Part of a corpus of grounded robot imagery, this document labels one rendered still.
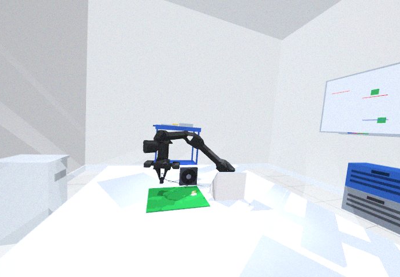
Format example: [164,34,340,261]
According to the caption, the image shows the green circuit board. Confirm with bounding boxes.
[146,186,210,214]

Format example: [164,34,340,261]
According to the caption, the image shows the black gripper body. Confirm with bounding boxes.
[144,152,180,169]

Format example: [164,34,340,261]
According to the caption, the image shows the black cooling fan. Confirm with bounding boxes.
[179,167,198,186]

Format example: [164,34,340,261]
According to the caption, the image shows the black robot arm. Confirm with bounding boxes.
[143,130,235,172]

